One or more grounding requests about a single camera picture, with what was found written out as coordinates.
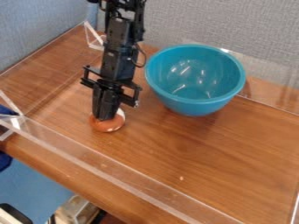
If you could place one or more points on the black and white object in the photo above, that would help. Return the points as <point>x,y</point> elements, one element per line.
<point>12,216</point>

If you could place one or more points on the beige box under table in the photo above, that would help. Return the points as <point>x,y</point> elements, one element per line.
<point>77,211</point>

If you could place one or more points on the blue cloth object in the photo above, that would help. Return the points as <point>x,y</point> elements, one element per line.
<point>6,160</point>

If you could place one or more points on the clear acrylic corner bracket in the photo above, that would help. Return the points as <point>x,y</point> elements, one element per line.
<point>95,40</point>

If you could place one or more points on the clear acrylic back barrier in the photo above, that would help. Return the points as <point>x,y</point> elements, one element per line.
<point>271,84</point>

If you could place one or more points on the clear acrylic barrier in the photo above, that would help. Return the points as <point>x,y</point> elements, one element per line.
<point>177,203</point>
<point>271,84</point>

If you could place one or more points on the clear acrylic left bracket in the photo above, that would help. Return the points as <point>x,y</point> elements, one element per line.
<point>11,117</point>

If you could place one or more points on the brown and white toy mushroom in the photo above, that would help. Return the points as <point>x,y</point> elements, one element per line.
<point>109,125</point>

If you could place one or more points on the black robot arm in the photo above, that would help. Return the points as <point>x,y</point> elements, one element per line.
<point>125,30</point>

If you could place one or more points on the clear acrylic front barrier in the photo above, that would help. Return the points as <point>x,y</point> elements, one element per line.
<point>177,203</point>

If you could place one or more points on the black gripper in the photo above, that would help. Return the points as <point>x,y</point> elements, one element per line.
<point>115,95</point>

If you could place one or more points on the blue plastic bowl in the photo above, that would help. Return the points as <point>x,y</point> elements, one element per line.
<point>195,78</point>

